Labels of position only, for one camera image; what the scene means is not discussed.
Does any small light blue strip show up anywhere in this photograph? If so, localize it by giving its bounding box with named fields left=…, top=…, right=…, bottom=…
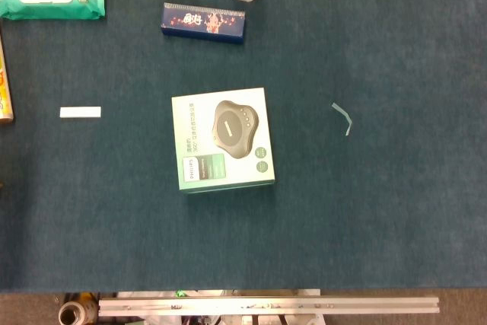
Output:
left=330, top=102, right=353, bottom=137

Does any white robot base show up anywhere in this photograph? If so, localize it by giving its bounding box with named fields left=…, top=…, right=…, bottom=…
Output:
left=116, top=289, right=323, bottom=325

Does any teal Philips speaker box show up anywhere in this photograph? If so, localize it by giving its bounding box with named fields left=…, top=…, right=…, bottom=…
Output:
left=170, top=87, right=276, bottom=193

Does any dark blue long box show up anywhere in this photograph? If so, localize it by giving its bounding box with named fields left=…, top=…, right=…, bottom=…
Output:
left=161, top=2, right=247, bottom=45

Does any white rectangular block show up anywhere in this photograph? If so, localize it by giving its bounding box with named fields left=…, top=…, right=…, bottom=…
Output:
left=59, top=106, right=102, bottom=119

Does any brown tape roll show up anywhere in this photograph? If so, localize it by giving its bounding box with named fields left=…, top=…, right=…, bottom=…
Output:
left=57, top=300, right=99, bottom=325

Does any aluminium profile rail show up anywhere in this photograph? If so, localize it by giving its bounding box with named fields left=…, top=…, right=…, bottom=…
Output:
left=97, top=295, right=441, bottom=317

